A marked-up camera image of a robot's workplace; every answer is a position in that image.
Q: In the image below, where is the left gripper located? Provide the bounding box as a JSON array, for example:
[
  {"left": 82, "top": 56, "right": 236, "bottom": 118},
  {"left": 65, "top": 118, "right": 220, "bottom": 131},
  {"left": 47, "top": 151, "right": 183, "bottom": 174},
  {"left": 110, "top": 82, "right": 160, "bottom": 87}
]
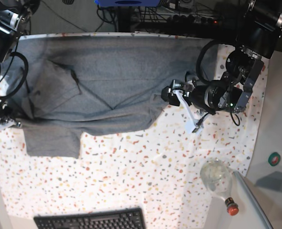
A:
[{"left": 161, "top": 78, "right": 198, "bottom": 106}]

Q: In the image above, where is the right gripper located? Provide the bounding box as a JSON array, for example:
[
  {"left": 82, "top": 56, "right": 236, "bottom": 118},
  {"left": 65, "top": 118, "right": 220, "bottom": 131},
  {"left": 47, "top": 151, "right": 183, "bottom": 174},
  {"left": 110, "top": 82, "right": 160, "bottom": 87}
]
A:
[{"left": 0, "top": 107, "right": 22, "bottom": 131}]

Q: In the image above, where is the grey t-shirt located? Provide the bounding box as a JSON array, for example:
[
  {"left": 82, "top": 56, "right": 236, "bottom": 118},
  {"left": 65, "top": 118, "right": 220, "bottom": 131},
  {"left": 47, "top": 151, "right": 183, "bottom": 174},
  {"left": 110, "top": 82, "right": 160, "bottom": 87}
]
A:
[{"left": 8, "top": 37, "right": 208, "bottom": 158}]

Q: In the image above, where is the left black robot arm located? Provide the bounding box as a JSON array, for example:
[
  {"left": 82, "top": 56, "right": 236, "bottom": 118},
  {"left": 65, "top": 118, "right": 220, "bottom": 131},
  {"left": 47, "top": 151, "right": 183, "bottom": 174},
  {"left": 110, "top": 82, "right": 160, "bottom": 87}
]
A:
[{"left": 161, "top": 0, "right": 282, "bottom": 129}]

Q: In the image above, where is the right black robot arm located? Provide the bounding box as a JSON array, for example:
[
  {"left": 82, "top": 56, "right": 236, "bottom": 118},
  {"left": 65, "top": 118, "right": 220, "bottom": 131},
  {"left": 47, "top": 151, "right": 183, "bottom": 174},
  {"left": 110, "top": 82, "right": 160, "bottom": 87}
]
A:
[{"left": 0, "top": 0, "right": 40, "bottom": 131}]

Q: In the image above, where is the terrazzo pattern tablecloth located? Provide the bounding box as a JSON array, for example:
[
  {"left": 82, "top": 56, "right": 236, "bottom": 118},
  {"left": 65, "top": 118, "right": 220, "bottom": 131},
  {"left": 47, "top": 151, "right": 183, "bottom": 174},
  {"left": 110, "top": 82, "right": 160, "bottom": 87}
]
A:
[{"left": 0, "top": 31, "right": 272, "bottom": 229}]

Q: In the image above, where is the clear glass bottle red cap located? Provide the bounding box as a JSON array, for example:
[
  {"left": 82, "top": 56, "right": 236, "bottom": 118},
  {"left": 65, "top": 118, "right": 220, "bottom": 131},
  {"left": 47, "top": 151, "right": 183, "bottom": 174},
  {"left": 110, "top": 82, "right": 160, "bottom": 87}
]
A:
[{"left": 200, "top": 158, "right": 239, "bottom": 216}]

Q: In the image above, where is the blue box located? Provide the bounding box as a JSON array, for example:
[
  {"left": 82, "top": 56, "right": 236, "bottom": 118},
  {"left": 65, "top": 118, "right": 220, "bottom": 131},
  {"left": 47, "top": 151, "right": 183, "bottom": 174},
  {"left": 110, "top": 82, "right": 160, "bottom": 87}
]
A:
[{"left": 94, "top": 0, "right": 160, "bottom": 7}]

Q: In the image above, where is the green tape roll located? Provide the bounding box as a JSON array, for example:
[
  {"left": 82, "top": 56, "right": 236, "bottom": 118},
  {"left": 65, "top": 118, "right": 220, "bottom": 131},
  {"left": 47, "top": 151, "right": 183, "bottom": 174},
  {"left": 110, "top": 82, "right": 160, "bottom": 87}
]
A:
[{"left": 268, "top": 152, "right": 281, "bottom": 167}]

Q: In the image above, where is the black keyboard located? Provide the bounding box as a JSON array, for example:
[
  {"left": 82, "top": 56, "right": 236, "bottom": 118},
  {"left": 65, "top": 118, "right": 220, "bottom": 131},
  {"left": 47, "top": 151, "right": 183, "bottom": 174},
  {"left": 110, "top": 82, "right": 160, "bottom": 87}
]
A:
[{"left": 33, "top": 208, "right": 146, "bottom": 229}]

